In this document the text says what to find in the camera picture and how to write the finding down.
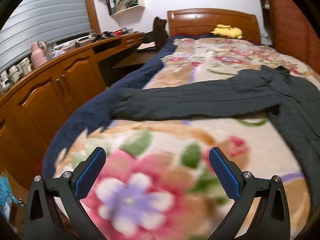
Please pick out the wooden desk cabinet unit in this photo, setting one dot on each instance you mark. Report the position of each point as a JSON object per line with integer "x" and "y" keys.
{"x": 35, "y": 108}

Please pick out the floral fleece blanket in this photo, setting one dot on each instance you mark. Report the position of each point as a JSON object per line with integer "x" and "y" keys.
{"x": 157, "y": 177}

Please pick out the yellow plush toy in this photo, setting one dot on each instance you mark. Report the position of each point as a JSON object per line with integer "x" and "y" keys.
{"x": 227, "y": 31}

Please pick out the wooden bed headboard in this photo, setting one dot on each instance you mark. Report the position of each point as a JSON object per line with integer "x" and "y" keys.
{"x": 198, "y": 21}

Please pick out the dark grey large jacket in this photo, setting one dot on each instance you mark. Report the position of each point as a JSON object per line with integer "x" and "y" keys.
{"x": 290, "y": 102}

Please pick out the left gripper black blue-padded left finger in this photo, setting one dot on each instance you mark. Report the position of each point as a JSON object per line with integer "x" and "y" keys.
{"x": 42, "y": 220}

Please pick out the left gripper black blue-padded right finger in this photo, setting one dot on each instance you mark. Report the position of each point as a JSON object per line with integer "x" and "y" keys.
{"x": 271, "y": 219}

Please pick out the louvred wooden wardrobe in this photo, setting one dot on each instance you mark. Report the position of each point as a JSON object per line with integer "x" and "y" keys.
{"x": 290, "y": 31}

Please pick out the dark brown chair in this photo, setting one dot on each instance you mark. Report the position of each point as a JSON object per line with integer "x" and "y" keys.
{"x": 158, "y": 35}

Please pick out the grey window blind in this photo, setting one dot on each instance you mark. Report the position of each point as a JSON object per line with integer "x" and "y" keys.
{"x": 41, "y": 20}

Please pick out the pink kettle jug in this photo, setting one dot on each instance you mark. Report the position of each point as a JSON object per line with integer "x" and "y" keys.
{"x": 38, "y": 54}

